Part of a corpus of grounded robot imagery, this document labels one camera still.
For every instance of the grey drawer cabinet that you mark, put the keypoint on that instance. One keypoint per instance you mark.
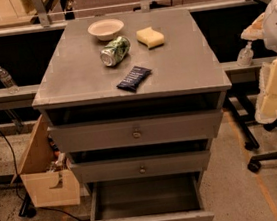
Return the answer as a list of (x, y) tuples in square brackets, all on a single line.
[(186, 78)]

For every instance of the grey middle drawer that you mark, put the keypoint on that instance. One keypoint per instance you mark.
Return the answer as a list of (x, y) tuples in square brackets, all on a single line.
[(139, 167)]

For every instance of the yellow sponge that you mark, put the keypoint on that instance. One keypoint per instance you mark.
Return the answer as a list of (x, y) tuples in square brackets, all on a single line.
[(150, 37)]

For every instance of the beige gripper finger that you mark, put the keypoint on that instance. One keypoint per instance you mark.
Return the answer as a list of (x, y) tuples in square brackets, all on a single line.
[(266, 103), (255, 30)]

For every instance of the dark blue snack packet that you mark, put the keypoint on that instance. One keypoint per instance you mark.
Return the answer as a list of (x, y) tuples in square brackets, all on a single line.
[(135, 77)]

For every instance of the green soda can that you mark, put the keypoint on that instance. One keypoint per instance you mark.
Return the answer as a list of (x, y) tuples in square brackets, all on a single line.
[(114, 52)]

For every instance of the grey top drawer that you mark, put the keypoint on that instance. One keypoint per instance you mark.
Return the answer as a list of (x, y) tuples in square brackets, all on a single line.
[(75, 138)]

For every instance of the clear water bottle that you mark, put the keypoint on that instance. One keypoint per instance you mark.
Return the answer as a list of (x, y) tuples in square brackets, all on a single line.
[(8, 81)]

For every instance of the white bowl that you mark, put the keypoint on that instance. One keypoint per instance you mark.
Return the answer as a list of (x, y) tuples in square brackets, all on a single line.
[(106, 30)]

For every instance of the grey open bottom drawer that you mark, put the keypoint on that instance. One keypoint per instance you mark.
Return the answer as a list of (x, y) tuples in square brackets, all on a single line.
[(161, 198)]

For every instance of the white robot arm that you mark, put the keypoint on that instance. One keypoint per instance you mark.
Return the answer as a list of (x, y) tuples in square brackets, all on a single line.
[(265, 28)]

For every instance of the wooden box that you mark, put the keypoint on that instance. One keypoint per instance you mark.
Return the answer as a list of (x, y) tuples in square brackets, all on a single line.
[(45, 187)]

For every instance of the grey metal rail beam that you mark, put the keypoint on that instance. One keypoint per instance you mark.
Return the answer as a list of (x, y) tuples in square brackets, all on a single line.
[(23, 98)]

